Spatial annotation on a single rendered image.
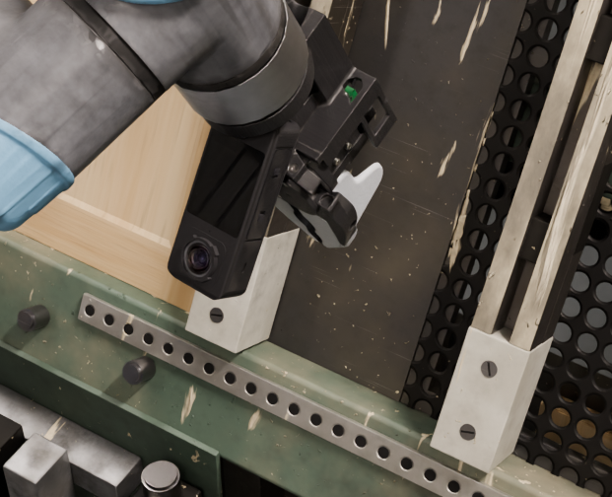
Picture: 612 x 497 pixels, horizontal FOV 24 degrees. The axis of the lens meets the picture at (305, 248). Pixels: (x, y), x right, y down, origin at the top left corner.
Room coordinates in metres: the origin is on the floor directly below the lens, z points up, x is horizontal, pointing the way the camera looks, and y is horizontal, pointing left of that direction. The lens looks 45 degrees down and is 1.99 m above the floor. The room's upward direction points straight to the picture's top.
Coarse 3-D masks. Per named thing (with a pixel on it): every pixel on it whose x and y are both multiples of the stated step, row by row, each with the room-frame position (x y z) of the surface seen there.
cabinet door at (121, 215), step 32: (32, 0) 1.28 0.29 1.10; (128, 128) 1.16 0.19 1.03; (160, 128) 1.15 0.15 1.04; (192, 128) 1.13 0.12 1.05; (96, 160) 1.16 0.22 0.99; (128, 160) 1.14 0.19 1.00; (160, 160) 1.13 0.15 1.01; (192, 160) 1.11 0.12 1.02; (64, 192) 1.15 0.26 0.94; (96, 192) 1.14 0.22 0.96; (128, 192) 1.12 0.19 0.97; (160, 192) 1.11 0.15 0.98; (32, 224) 1.14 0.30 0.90; (64, 224) 1.13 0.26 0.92; (96, 224) 1.11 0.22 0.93; (128, 224) 1.10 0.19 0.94; (160, 224) 1.09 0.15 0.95; (96, 256) 1.09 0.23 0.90; (128, 256) 1.08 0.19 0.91; (160, 256) 1.07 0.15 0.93; (160, 288) 1.05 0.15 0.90; (192, 288) 1.04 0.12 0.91
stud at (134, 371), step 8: (136, 360) 0.97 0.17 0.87; (144, 360) 0.98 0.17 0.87; (152, 360) 0.98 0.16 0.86; (128, 368) 0.96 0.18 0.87; (136, 368) 0.96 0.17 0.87; (144, 368) 0.96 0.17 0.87; (152, 368) 0.97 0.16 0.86; (128, 376) 0.96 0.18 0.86; (136, 376) 0.96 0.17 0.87; (144, 376) 0.96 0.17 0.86; (152, 376) 0.97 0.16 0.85; (136, 384) 0.95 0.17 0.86
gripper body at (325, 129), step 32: (288, 0) 0.68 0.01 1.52; (320, 32) 0.66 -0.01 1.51; (320, 64) 0.66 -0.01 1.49; (352, 64) 0.68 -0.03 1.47; (320, 96) 0.66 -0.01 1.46; (352, 96) 0.68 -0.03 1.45; (384, 96) 0.68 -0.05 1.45; (224, 128) 0.61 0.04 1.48; (256, 128) 0.61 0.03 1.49; (320, 128) 0.65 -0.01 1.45; (352, 128) 0.66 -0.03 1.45; (384, 128) 0.68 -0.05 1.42; (320, 160) 0.63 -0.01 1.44; (352, 160) 0.67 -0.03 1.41; (288, 192) 0.64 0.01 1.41
